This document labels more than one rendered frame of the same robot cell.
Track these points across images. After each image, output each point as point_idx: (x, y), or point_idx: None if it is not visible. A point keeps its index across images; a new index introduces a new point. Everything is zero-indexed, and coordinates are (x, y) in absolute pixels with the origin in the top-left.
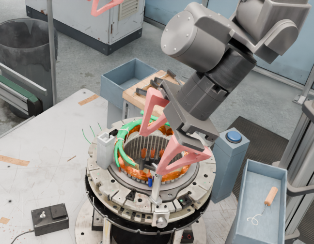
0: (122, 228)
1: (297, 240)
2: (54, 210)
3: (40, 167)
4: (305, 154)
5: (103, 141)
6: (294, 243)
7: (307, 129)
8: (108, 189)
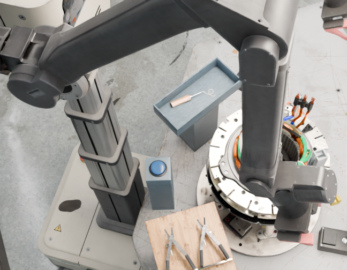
0: None
1: (7, 246)
2: (332, 238)
3: None
4: (115, 114)
5: (324, 150)
6: (14, 246)
7: (108, 112)
8: (322, 142)
